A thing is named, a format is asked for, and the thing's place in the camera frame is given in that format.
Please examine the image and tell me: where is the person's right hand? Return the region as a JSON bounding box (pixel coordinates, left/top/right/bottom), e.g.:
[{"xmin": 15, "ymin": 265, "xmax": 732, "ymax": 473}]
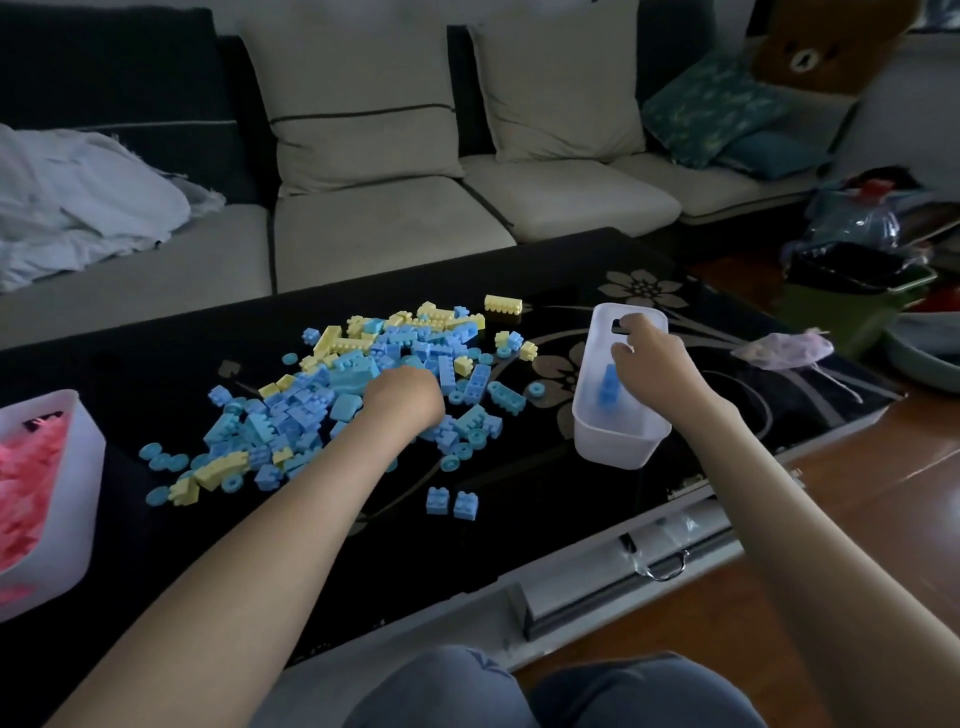
[{"xmin": 609, "ymin": 313, "xmax": 723, "ymax": 423}]

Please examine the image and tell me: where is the person's left hand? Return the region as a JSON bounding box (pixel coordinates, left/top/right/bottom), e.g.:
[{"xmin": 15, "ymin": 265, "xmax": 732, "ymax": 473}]
[{"xmin": 363, "ymin": 365, "xmax": 447, "ymax": 445}]

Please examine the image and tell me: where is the pile of colorful blocks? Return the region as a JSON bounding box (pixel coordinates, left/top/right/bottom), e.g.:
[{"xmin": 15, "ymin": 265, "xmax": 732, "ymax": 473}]
[{"xmin": 138, "ymin": 293, "xmax": 540, "ymax": 523}]

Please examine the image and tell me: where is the person's right forearm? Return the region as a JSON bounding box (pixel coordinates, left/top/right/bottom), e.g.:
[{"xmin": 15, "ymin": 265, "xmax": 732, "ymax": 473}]
[{"xmin": 678, "ymin": 397, "xmax": 960, "ymax": 728}]

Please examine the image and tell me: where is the person's left forearm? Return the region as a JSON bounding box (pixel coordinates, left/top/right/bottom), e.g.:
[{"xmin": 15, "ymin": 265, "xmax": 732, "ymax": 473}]
[{"xmin": 44, "ymin": 408, "xmax": 425, "ymax": 728}]

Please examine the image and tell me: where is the person's left leg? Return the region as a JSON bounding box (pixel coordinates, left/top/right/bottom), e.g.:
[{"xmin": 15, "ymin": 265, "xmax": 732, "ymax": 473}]
[{"xmin": 344, "ymin": 646, "xmax": 538, "ymax": 728}]

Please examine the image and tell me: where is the person's leg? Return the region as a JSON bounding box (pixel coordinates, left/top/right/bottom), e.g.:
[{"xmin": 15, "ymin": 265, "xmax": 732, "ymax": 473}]
[
  {"xmin": 528, "ymin": 652, "xmax": 768, "ymax": 728},
  {"xmin": 344, "ymin": 646, "xmax": 538, "ymax": 728}
]

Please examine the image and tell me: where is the person's right leg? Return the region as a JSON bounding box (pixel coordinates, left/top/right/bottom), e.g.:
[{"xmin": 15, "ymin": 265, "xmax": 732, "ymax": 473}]
[{"xmin": 528, "ymin": 652, "xmax": 768, "ymax": 728}]

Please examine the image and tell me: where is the lavender plastic bag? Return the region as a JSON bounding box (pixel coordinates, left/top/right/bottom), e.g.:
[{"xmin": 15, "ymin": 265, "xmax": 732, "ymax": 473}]
[{"xmin": 731, "ymin": 328, "xmax": 836, "ymax": 373}]

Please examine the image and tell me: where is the black glass coffee table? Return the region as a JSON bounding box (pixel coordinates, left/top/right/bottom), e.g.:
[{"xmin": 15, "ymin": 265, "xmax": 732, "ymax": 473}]
[{"xmin": 0, "ymin": 227, "xmax": 905, "ymax": 728}]

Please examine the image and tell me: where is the grey sofa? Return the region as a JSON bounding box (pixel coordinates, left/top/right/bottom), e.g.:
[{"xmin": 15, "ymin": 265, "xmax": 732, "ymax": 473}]
[{"xmin": 0, "ymin": 0, "xmax": 856, "ymax": 352}]

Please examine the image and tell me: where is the green trash bin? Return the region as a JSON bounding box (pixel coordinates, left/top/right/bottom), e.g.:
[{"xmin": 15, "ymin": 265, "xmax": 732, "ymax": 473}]
[{"xmin": 779, "ymin": 241, "xmax": 939, "ymax": 359}]

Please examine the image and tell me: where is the blue cushion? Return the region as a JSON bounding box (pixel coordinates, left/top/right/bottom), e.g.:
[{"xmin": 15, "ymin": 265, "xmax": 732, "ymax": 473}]
[{"xmin": 716, "ymin": 131, "xmax": 826, "ymax": 181}]

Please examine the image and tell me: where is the clear bottle red cap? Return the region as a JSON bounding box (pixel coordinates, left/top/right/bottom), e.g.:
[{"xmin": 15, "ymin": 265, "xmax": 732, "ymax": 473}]
[{"xmin": 806, "ymin": 179, "xmax": 901, "ymax": 253}]

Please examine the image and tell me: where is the beige back cushion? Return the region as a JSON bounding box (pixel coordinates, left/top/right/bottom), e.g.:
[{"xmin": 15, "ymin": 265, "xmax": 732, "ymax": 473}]
[
  {"xmin": 239, "ymin": 11, "xmax": 465, "ymax": 198},
  {"xmin": 466, "ymin": 0, "xmax": 646, "ymax": 164}
]

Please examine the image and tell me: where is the teal patterned cushion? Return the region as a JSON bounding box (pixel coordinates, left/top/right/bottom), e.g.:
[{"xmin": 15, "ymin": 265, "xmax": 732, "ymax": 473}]
[{"xmin": 641, "ymin": 52, "xmax": 793, "ymax": 170}]

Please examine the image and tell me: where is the grey plastic basin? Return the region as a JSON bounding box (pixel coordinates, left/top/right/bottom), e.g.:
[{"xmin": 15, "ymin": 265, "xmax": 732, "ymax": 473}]
[{"xmin": 884, "ymin": 311, "xmax": 960, "ymax": 395}]

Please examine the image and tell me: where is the red bowl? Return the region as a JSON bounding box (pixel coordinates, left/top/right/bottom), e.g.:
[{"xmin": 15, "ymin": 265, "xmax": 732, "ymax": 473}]
[{"xmin": 911, "ymin": 284, "xmax": 960, "ymax": 314}]

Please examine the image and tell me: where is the dark grey back cushion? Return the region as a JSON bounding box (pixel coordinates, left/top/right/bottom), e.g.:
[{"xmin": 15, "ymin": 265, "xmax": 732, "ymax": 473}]
[{"xmin": 635, "ymin": 0, "xmax": 718, "ymax": 103}]

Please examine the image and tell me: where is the brown bear plush cushion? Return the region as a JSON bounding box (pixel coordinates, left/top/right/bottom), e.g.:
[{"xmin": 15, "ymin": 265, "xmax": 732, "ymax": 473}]
[{"xmin": 752, "ymin": 0, "xmax": 922, "ymax": 95}]

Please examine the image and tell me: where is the crumpled white cloth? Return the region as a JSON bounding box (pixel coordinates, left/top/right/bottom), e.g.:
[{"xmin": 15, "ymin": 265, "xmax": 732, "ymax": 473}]
[{"xmin": 0, "ymin": 123, "xmax": 226, "ymax": 294}]

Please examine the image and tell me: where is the metal drawer handle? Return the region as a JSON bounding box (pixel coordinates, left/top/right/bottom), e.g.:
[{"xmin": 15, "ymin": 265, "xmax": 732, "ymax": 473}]
[{"xmin": 622, "ymin": 533, "xmax": 691, "ymax": 583}]

